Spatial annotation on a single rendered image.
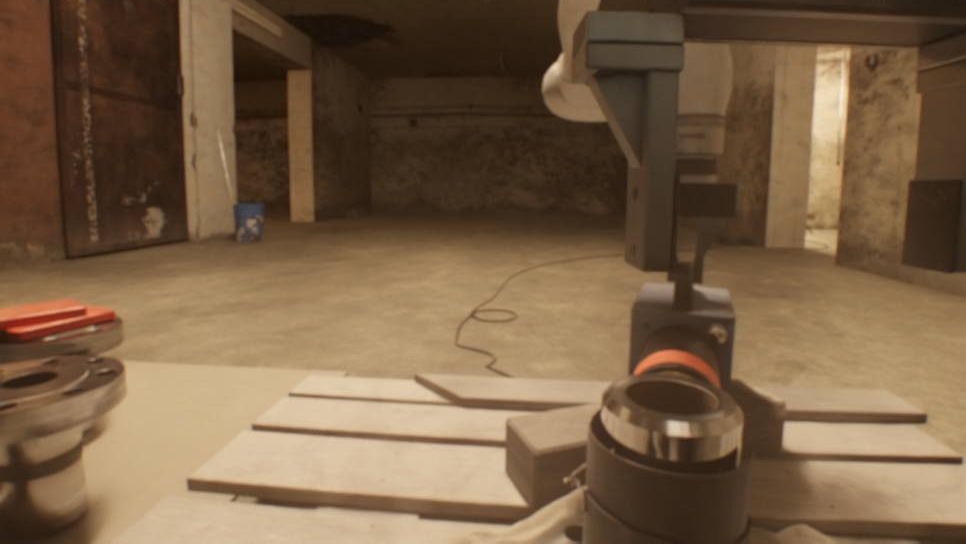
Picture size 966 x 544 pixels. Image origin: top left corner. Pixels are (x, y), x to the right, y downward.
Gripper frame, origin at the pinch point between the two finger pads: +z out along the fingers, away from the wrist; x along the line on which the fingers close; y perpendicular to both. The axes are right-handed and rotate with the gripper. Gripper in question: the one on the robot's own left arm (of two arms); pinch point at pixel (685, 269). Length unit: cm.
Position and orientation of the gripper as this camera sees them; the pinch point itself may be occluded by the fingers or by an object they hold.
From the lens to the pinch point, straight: 82.2
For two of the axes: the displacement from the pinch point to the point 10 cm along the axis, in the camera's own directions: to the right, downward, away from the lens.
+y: -4.0, 0.9, -9.1
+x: 9.2, 0.5, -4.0
